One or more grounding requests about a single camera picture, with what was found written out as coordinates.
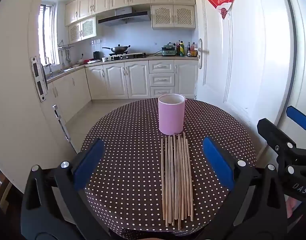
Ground round polka-dot table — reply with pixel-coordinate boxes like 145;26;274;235
79;98;258;240

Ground white door handle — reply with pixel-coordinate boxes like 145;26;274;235
197;39;210;69

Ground hanging utensil rail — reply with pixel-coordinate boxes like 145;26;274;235
58;39;75;65

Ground metal lock strike plate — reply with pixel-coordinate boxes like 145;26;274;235
31;56;49;103

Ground pink cup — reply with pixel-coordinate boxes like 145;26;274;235
158;94;186;135

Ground cream lower kitchen cabinets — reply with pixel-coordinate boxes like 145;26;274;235
47;59;199;128

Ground dark wooden chair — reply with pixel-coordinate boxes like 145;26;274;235
0;164;15;213

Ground black wok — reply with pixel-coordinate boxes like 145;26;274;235
102;44;131;54

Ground white door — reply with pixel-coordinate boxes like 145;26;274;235
193;0;301;143

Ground group of wooden chopsticks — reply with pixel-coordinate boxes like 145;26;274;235
160;132;194;230

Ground gas stove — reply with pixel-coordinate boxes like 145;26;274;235
108;52;147;60

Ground green electric cooker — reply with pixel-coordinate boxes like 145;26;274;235
161;42;178;57

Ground metal faucet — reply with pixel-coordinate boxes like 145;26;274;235
44;56;54;78

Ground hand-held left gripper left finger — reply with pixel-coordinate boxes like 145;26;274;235
20;137;111;240

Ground lattice door wall cabinet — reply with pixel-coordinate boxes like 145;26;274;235
151;5;196;29
68;16;97;44

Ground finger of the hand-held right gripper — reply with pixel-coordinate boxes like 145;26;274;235
286;106;306;130
257;118;306;170

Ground kitchen window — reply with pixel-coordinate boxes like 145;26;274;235
39;4;60;67

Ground range hood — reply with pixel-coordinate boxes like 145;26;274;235
97;6;151;27

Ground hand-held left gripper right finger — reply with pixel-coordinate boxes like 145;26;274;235
202;136;287;240

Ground person's right hand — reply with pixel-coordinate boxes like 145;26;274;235
286;197;298;218

